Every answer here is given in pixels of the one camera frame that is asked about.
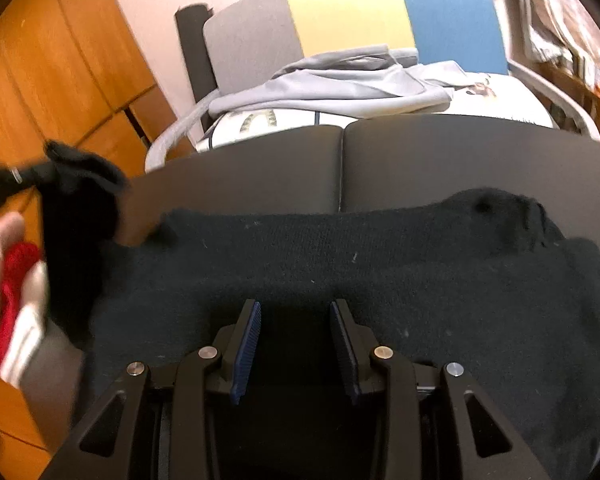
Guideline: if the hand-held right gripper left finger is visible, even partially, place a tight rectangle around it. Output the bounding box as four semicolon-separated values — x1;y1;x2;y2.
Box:
45;299;262;480

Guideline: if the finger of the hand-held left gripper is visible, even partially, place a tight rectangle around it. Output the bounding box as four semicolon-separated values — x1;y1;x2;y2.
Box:
2;162;56;191

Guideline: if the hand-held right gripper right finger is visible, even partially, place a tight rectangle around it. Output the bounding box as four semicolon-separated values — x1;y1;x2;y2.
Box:
328;299;551;480

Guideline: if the black sweater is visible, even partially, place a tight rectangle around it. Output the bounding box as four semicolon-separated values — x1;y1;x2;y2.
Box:
40;140;600;480

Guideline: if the pink folded cloth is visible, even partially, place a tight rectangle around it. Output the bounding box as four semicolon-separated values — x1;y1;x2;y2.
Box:
0;210;28;368

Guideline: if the red folded cloth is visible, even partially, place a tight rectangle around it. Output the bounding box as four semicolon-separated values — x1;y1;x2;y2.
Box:
0;242;43;373

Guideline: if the white folded cloth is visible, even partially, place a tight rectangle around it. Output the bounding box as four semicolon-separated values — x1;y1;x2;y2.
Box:
0;260;51;391

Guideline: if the white cloth with grey print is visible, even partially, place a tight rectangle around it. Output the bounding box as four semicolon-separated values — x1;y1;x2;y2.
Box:
197;109;361;153

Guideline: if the grey hoodie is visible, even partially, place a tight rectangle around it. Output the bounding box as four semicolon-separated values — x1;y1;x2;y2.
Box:
207;45;456;121

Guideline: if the grey yellow blue chair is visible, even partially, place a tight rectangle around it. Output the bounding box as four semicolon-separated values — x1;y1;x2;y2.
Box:
145;0;600;171

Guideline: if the striped hanging bedding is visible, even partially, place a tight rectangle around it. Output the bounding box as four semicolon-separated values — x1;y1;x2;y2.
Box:
510;0;600;86

